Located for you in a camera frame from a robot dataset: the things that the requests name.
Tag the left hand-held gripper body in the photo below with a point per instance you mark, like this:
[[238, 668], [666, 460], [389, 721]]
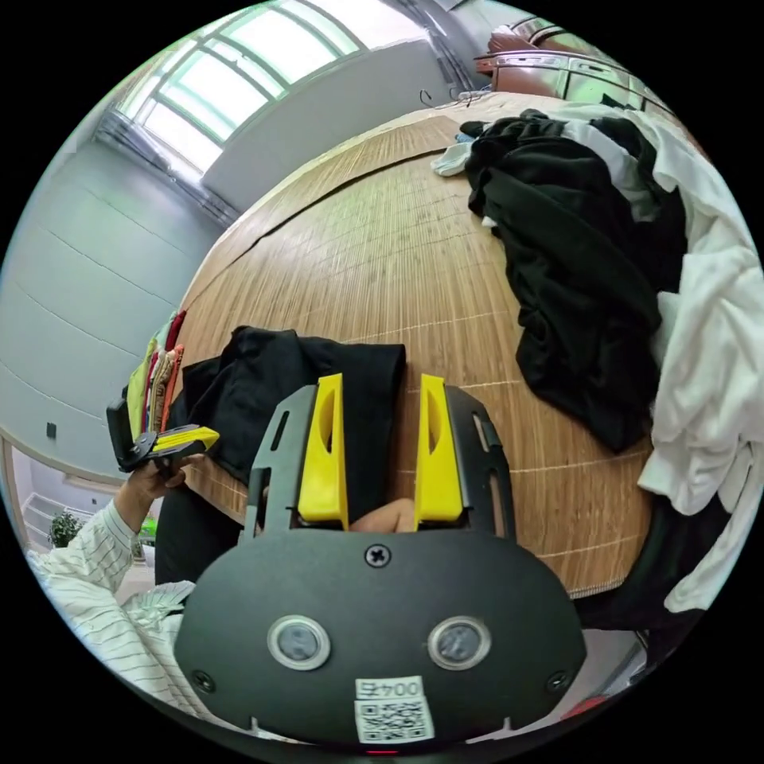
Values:
[[146, 455]]

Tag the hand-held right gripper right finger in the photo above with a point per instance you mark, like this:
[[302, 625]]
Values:
[[438, 471]]

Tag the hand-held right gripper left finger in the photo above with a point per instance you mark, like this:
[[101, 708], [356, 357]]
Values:
[[322, 465]]

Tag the black pants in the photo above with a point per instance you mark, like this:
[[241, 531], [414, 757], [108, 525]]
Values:
[[268, 388]]

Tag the person's left forearm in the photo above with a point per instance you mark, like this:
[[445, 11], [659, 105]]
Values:
[[98, 546]]

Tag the person's left hand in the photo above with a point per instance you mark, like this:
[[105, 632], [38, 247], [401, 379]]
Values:
[[146, 486]]

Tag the person's right hand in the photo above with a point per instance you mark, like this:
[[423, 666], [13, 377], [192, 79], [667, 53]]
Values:
[[385, 518]]

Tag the stack of folded colourful clothes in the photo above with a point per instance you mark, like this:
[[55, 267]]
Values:
[[156, 373]]

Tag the green plant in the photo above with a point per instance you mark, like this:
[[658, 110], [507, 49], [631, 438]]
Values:
[[64, 528]]

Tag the person's body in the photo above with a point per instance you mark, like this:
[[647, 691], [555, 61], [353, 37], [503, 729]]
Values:
[[119, 633]]

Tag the pile of clothes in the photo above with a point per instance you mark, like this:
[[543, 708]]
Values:
[[585, 268]]

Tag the small white cloth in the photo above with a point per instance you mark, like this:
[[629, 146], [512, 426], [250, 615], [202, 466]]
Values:
[[453, 158]]

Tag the window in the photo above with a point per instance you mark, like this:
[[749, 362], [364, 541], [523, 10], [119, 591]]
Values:
[[227, 77]]

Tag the black clothes hanger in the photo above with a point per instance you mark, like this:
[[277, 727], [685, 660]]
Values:
[[459, 95]]

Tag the cupboard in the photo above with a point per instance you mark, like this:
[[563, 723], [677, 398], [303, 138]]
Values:
[[555, 65]]

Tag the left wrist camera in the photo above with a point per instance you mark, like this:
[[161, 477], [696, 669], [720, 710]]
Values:
[[118, 430]]

